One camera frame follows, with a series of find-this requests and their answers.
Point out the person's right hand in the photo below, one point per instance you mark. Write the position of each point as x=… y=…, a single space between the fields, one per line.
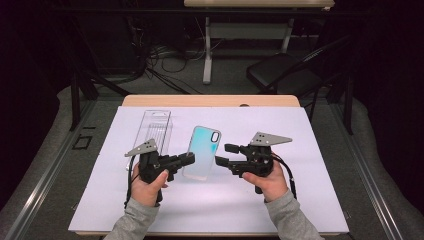
x=270 y=186

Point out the white board sheet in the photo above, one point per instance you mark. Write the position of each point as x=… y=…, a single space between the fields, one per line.
x=233 y=206

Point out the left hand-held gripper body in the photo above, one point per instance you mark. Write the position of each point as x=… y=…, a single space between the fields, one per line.
x=150 y=166

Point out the aluminium floor rail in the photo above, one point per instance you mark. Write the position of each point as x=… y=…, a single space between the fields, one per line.
x=370 y=180
x=43 y=180

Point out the translucent phone case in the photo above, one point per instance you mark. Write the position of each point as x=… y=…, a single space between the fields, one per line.
x=203 y=150

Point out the person's left hand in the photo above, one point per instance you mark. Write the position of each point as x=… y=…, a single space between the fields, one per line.
x=146 y=193

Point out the clear plastic tray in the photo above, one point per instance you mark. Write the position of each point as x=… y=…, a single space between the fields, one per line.
x=156 y=126

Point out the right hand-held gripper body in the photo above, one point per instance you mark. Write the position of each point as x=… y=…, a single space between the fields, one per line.
x=258 y=160

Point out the black folding chair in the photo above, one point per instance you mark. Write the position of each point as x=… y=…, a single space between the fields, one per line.
x=280 y=71

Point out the white desk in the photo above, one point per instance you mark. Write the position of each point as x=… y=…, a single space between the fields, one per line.
x=207 y=50

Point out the black metal frame post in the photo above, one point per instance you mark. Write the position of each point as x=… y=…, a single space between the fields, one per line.
x=75 y=100
x=348 y=100

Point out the light wooden table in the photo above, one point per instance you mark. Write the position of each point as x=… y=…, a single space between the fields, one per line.
x=200 y=100

